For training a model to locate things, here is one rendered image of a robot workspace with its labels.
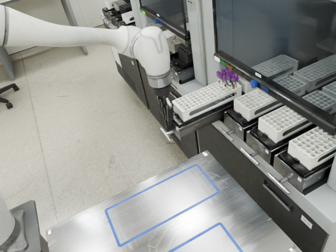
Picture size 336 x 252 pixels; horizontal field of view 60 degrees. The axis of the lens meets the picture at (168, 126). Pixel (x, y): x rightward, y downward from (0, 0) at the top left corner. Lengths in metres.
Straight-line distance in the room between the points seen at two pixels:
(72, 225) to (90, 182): 1.26
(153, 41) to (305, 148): 0.61
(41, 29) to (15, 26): 0.07
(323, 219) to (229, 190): 0.31
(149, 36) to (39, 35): 0.34
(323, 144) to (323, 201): 0.18
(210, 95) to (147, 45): 0.40
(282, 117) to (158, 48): 0.52
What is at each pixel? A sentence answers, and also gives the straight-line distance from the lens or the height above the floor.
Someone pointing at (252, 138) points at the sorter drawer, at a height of 0.80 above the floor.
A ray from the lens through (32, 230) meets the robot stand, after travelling 1.23.
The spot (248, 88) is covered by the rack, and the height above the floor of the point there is 0.84.
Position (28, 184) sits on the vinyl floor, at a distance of 2.50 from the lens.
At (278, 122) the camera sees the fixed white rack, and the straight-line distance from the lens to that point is 1.12.
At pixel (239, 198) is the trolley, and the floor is 0.82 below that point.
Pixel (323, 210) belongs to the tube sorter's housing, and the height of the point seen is 0.73.
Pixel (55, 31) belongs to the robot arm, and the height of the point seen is 1.32.
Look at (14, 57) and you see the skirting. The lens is 4.70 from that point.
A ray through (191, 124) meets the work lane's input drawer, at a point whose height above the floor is 0.80.
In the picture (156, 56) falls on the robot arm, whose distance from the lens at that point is 1.02.
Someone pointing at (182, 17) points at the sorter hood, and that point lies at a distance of 1.49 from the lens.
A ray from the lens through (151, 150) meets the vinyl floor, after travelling 2.30.
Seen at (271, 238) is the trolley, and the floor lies 0.82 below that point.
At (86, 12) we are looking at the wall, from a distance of 4.63.
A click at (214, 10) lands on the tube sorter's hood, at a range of 1.22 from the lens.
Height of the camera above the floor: 1.59
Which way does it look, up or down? 40 degrees down
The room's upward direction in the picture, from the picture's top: 12 degrees counter-clockwise
